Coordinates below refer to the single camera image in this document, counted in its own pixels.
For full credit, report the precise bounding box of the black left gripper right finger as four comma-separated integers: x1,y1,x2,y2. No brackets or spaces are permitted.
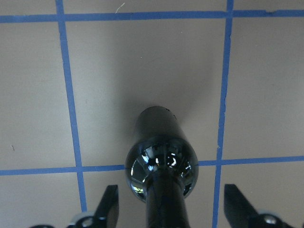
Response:
224,184,291,228

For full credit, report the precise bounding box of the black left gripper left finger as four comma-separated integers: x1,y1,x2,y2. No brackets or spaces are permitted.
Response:
68,185,119,228

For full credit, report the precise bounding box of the dark glass wine bottle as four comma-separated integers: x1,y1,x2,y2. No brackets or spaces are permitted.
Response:
125,106,199,228

